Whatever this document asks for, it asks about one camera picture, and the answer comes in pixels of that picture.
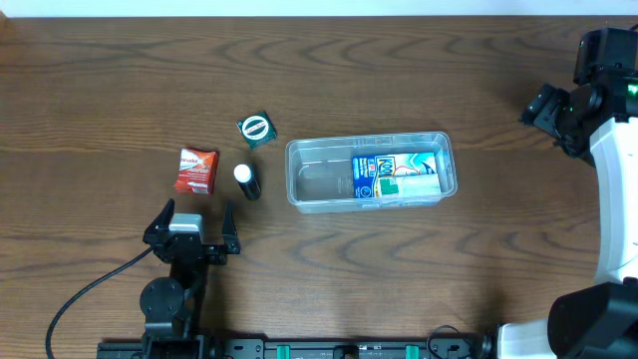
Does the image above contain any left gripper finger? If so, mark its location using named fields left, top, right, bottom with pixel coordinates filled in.
left=151, top=198, right=173, bottom=233
left=221, top=201, right=236, bottom=245

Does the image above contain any blue white drink mix box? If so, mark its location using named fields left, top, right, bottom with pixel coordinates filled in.
left=351, top=153, right=439, bottom=198

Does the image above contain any white green medicine packet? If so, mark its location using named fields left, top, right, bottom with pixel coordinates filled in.
left=375, top=175, right=441, bottom=197

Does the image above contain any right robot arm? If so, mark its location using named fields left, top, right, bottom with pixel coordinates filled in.
left=483, top=27, right=637, bottom=359

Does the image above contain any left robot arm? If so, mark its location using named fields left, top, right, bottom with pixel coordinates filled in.
left=140, top=199, right=241, bottom=359

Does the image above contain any clear plastic container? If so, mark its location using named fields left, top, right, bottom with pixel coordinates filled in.
left=286, top=132, right=458, bottom=213

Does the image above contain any black bottle white cap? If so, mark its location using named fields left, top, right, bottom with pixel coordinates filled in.
left=233, top=164, right=261, bottom=200

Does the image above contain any red orange medicine box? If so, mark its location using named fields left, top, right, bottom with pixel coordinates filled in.
left=173, top=148, right=219, bottom=195

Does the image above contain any green square box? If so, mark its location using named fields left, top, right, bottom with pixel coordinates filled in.
left=236, top=112, right=277, bottom=150

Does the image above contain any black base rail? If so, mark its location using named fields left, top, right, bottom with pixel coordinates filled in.
left=96, top=334, right=495, bottom=359

